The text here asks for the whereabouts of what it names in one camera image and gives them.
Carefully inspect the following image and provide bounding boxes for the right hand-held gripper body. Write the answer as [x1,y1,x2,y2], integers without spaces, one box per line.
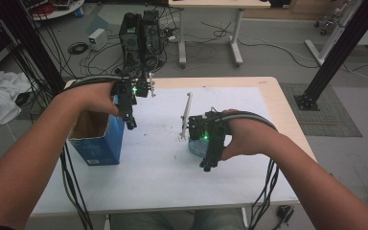
[179,91,230,144]

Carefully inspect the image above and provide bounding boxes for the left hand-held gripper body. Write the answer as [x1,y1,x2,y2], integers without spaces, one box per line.
[109,72,157,106]

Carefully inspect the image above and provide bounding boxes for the light blue round container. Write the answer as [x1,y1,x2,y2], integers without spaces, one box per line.
[187,137,213,158]

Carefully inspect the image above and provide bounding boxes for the blue cardboard box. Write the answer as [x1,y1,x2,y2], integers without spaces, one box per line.
[67,95,127,167]

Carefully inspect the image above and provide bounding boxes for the person's right hand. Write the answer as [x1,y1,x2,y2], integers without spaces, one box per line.
[219,108,283,162]

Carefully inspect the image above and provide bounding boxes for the person's left hand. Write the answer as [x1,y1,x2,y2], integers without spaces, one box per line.
[52,80,123,118]

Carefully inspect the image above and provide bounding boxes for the black computer tower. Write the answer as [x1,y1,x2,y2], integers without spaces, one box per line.
[118,10,165,74]

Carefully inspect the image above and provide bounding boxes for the white table sheet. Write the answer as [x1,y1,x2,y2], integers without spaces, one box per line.
[31,86,301,216]

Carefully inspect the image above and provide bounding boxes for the small white box device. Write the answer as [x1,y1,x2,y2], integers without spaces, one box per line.
[87,28,109,52]

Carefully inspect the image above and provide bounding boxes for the black power adapter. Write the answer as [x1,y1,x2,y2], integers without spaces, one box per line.
[275,204,295,225]

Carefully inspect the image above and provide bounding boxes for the white round table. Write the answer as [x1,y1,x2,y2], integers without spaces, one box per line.
[21,0,86,22]

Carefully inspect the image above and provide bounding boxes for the wooden desk with white legs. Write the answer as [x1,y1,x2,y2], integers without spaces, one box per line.
[168,0,272,69]

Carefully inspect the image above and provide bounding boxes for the grey floor mat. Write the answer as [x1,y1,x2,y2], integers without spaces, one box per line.
[279,82,364,139]

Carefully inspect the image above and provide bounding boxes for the white metal stand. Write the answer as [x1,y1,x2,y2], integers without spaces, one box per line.
[304,0,368,67]

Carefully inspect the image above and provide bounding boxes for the office chair wheel base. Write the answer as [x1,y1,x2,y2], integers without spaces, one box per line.
[313,17,334,36]

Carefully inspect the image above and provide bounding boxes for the left gripper black cable bundle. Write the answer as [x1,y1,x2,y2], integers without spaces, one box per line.
[57,74,125,230]

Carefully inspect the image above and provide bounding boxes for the gripper black cable bundle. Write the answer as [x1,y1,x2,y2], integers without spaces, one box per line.
[209,106,281,230]
[57,74,125,230]

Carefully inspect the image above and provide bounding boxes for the right gripper black cable bundle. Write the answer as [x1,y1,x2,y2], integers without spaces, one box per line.
[209,106,281,230]

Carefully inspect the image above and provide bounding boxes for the coiled black cable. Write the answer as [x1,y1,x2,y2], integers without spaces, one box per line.
[67,41,90,56]

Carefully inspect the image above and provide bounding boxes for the long black floor cable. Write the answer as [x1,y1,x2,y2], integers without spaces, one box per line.
[200,20,321,70]

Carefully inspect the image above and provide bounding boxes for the black metal frame post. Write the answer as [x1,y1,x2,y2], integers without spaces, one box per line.
[0,0,67,94]
[293,0,368,112]

